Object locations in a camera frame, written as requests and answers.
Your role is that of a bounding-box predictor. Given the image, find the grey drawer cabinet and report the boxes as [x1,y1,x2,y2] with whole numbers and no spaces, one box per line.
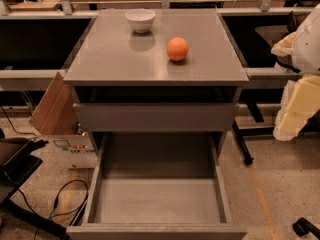
[64,9,248,147]

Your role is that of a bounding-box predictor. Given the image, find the grey top drawer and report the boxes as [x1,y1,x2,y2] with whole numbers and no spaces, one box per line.
[73,103,238,132]

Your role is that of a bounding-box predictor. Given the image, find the white ceramic bowl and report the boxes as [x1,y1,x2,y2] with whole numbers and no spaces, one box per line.
[125,9,156,33]

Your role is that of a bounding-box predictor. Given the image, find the black cable on floor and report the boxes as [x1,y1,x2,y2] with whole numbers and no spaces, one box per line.
[16,179,90,240]

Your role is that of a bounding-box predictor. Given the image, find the black object bottom right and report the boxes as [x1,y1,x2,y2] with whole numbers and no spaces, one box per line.
[292,217,320,240]

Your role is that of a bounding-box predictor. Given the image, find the orange fruit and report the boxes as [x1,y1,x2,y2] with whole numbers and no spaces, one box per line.
[167,37,189,62]

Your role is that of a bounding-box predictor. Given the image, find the brown cardboard box flap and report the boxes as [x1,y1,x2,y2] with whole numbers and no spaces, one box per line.
[29,73,78,135]

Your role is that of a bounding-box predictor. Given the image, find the black table leg frame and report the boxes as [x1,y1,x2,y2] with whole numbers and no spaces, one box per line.
[232,101,320,165]

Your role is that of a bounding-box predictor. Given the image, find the white printed cardboard box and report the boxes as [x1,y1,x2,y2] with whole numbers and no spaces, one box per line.
[49,135,97,169]

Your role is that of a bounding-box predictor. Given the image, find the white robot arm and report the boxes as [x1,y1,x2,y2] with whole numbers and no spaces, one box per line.
[271,5,320,141]

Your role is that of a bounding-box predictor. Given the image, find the black stand on left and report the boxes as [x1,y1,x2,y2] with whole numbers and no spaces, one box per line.
[0,137,71,240]

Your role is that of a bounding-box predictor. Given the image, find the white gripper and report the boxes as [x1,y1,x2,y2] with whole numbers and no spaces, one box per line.
[273,75,320,141]

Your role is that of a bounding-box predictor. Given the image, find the grey drawer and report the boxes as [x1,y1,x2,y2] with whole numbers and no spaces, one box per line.
[67,133,247,240]
[73,103,238,132]

